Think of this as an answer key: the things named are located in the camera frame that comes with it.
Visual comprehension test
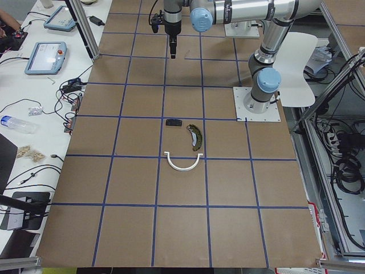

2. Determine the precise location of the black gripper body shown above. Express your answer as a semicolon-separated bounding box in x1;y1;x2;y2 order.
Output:
165;21;181;47

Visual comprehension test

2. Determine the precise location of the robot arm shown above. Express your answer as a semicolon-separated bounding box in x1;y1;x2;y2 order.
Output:
149;1;321;114

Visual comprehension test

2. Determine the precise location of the dark grey brake pad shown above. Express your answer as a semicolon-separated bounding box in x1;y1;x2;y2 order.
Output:
165;119;183;127

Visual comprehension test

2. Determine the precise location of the black power adapter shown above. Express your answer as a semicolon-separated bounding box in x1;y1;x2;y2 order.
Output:
89;16;105;26

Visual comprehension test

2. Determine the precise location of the white round plate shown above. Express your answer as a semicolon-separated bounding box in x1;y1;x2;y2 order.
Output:
80;0;98;5

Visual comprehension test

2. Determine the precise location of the olive curved brake shoe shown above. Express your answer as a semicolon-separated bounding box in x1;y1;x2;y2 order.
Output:
186;124;203;151

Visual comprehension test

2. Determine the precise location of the white curved plastic clamp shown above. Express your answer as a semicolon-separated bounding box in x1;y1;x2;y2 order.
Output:
163;151;205;172

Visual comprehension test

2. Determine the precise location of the far blue teach pendant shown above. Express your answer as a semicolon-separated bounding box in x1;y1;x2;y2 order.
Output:
43;6;76;32

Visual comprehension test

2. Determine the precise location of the blue teach pendant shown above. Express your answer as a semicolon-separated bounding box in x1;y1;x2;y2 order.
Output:
25;42;67;75
43;6;76;32

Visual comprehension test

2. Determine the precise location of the white plastic chair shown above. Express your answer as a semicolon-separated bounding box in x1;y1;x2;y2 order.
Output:
273;32;318;107

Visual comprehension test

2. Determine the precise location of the near blue teach pendant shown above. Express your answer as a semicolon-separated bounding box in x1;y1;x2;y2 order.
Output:
25;42;67;75

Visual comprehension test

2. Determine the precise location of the clear plastic water bottle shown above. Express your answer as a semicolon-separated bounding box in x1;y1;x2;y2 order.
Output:
1;115;38;134

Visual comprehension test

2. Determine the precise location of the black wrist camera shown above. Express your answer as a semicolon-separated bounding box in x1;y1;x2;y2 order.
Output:
151;10;164;34

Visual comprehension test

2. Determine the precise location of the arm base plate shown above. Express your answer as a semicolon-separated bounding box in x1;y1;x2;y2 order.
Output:
225;21;260;39
233;87;281;123

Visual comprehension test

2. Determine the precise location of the aluminium frame post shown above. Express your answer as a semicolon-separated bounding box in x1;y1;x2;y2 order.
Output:
65;0;100;60

